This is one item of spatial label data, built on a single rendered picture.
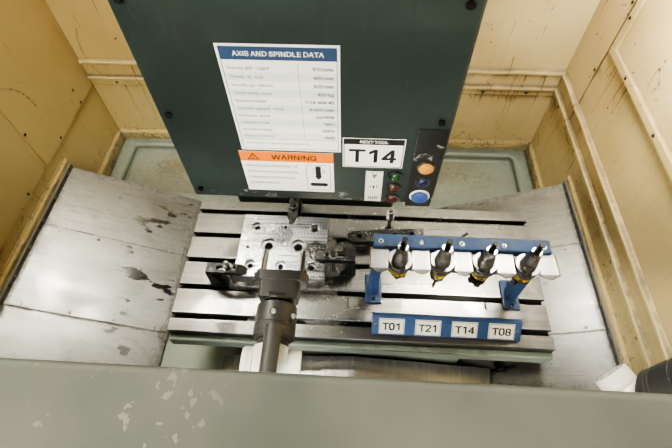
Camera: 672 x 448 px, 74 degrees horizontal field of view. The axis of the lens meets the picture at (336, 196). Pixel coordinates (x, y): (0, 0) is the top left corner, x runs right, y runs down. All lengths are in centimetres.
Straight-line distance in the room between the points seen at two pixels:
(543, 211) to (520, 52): 63
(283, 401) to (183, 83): 56
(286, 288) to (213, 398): 84
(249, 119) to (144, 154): 180
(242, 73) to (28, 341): 142
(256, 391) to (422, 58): 50
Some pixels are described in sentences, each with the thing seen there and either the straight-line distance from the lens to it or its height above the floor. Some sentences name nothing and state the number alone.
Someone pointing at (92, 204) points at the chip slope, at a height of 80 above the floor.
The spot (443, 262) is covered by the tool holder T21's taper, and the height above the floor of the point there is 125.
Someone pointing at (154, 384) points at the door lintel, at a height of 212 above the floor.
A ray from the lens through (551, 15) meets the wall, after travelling 190.
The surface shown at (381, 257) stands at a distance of 121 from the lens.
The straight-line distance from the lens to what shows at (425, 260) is 122.
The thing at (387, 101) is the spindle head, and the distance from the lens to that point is 65.
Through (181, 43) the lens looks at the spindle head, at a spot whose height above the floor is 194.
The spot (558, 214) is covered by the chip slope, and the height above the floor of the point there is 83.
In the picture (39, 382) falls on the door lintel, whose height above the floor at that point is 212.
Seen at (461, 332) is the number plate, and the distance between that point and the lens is 147.
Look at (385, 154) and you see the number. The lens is 72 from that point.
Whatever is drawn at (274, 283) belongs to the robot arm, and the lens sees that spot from 101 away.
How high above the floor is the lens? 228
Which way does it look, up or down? 54 degrees down
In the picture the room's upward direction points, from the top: 1 degrees counter-clockwise
